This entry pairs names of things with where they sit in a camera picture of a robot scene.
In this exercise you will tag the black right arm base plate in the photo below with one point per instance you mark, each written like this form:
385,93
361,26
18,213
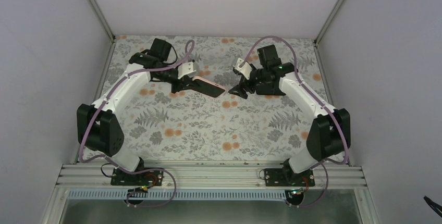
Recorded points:
281,177

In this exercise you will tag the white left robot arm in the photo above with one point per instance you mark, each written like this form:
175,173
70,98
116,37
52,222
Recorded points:
99,132

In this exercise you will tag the aluminium corner frame post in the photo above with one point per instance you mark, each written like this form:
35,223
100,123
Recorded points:
329,20

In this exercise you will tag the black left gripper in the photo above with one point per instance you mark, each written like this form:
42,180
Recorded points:
182,85

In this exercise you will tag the black smartphone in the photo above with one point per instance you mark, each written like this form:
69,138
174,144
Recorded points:
210,89

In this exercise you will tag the left aluminium frame post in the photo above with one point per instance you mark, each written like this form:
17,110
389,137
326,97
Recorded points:
101,18

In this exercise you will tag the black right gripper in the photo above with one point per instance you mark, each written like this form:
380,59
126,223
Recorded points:
240,88

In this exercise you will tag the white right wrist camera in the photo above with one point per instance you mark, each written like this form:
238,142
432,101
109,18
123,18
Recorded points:
242,67

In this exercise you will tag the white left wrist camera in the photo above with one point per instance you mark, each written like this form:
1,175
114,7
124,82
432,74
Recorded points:
190,69

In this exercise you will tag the slotted grey cable duct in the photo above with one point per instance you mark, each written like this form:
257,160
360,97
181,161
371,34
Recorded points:
184,194

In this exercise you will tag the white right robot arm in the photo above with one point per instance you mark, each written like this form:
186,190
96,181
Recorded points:
329,132

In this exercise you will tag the aluminium rail base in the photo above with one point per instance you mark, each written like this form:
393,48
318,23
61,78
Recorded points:
212,175

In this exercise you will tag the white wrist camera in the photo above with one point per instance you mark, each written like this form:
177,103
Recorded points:
242,67
190,69

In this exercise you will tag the black object at corner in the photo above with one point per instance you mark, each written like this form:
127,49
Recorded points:
433,205

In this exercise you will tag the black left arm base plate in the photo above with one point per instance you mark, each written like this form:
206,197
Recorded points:
149,178

